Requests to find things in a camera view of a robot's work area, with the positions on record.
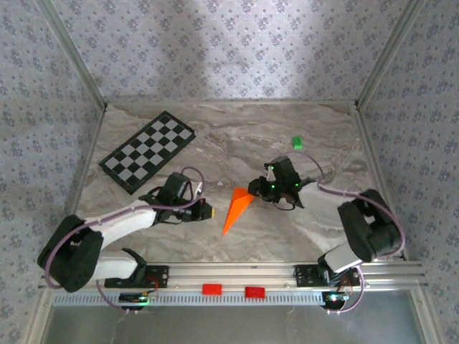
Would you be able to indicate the orange paper sheet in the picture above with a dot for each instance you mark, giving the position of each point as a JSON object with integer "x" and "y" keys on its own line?
{"x": 236, "y": 208}

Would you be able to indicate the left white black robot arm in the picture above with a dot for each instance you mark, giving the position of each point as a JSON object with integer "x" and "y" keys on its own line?
{"x": 75, "y": 258}

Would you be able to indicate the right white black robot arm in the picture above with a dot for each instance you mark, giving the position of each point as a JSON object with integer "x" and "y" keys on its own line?
{"x": 369, "y": 225}

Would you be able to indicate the green toy block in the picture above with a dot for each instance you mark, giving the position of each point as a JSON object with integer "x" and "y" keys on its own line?
{"x": 297, "y": 142}

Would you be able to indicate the red toy block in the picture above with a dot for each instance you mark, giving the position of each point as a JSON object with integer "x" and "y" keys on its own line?
{"x": 212, "y": 289}
{"x": 255, "y": 292}

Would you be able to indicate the black grey chessboard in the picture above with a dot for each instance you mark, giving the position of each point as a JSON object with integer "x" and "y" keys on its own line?
{"x": 161, "y": 136}

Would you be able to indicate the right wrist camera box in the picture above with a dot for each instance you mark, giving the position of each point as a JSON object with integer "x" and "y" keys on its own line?
{"x": 270, "y": 175}

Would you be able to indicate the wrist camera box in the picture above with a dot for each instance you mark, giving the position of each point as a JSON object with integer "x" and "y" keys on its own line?
{"x": 270, "y": 175}
{"x": 199, "y": 188}

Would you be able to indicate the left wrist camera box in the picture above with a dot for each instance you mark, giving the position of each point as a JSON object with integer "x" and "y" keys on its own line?
{"x": 199, "y": 188}

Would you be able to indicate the aluminium mounting rail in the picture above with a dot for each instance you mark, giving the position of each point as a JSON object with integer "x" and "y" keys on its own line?
{"x": 233, "y": 274}

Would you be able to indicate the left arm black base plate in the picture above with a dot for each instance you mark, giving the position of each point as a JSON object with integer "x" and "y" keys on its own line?
{"x": 159, "y": 276}

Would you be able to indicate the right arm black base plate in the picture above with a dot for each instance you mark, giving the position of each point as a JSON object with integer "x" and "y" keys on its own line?
{"x": 305, "y": 276}

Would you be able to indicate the aluminium side rail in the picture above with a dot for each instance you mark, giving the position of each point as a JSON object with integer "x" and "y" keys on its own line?
{"x": 92, "y": 143}
{"x": 371, "y": 143}

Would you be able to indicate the aluminium corner post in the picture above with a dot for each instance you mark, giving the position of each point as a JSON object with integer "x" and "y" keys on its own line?
{"x": 76, "y": 53}
{"x": 387, "y": 53}

